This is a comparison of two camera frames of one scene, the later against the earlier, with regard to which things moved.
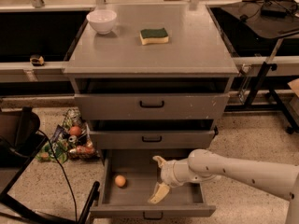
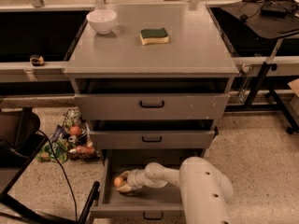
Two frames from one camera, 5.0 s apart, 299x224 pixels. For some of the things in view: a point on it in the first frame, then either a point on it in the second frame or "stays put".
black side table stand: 266,18 stays put
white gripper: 167,172 to 134,178
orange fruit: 120,181 stays put
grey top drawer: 152,98 stays put
